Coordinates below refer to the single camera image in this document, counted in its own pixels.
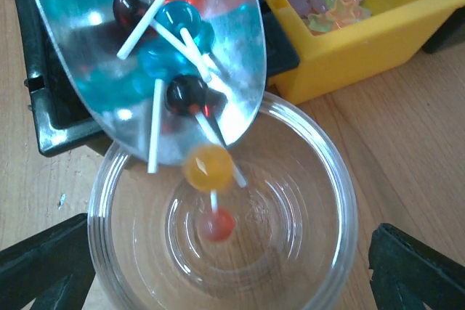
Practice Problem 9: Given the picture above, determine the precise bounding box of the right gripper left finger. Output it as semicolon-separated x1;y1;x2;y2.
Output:
1;213;95;309

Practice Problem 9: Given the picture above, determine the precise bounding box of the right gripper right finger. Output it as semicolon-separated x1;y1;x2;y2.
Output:
368;223;464;309

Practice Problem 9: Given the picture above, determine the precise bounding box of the clear plastic jar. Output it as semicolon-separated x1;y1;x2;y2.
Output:
88;94;358;309

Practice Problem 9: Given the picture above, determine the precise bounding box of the metal scoop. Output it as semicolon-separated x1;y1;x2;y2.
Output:
34;0;267;160

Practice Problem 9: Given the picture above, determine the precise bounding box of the black lollipop bin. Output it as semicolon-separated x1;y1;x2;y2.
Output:
15;0;299;165

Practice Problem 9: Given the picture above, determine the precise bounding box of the red lollipop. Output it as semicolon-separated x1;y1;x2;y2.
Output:
198;208;235;242

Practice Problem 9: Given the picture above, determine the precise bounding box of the orange lollipop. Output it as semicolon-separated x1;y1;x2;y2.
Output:
182;143;234;195

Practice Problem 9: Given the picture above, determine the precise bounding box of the yellow star candy bin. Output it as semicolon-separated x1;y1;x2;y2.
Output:
266;0;464;104

